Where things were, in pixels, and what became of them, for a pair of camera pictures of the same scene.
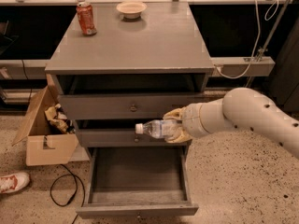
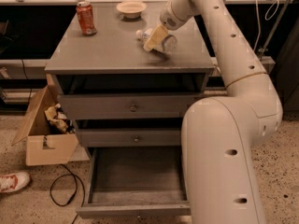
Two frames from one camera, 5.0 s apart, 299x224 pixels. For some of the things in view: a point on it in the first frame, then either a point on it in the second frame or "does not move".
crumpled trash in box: [58, 120] does not move
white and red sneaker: [14, 183] does not move
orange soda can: [86, 17] does not move
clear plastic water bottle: [155, 128] to [168, 45]
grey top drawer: [127, 96] does not move
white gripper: [191, 119] to [168, 18]
